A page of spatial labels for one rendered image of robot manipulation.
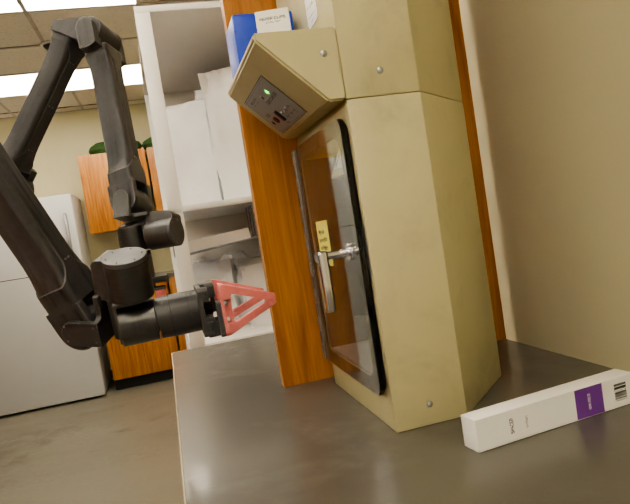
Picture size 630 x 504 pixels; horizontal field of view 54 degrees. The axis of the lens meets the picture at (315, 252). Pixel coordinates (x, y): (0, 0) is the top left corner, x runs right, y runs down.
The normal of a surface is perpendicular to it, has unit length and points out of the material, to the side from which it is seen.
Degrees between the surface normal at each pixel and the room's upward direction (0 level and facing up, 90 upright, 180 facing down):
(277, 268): 90
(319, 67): 90
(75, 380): 90
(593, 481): 0
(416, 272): 90
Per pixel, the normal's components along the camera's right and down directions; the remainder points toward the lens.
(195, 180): -0.18, 0.13
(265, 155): 0.24, 0.01
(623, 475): -0.15, -0.99
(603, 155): -0.96, 0.16
